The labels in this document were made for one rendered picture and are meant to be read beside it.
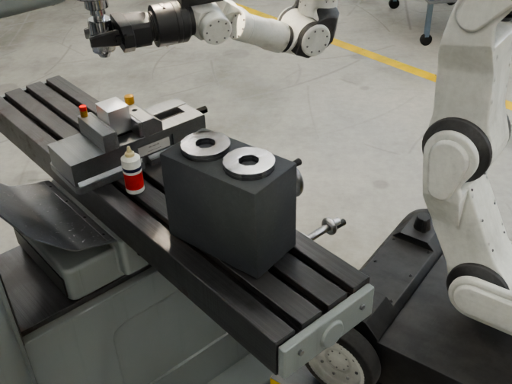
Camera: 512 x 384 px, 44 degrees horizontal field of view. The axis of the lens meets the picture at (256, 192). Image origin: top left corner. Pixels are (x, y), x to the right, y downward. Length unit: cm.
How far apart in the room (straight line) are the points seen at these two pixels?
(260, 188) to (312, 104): 269
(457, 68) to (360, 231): 155
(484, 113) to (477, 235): 29
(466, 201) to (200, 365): 87
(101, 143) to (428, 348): 86
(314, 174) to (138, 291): 172
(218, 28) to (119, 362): 83
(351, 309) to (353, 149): 221
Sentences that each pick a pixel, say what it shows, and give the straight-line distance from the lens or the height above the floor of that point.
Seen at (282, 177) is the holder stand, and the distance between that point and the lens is 107.
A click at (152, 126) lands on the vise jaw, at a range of 144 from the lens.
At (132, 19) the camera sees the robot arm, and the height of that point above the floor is 125.
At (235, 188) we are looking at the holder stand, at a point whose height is 110.
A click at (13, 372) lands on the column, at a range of 139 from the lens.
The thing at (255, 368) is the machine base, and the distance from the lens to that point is 194.
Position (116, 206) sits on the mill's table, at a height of 92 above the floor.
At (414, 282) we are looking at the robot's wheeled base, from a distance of 165.
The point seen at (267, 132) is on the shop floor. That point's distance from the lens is 343.
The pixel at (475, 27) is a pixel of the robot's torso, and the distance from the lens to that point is 121.
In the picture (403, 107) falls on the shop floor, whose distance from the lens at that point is 373.
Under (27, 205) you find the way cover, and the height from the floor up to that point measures 87.
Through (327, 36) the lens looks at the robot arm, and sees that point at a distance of 152.
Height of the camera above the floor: 169
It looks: 35 degrees down
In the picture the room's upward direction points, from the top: 2 degrees counter-clockwise
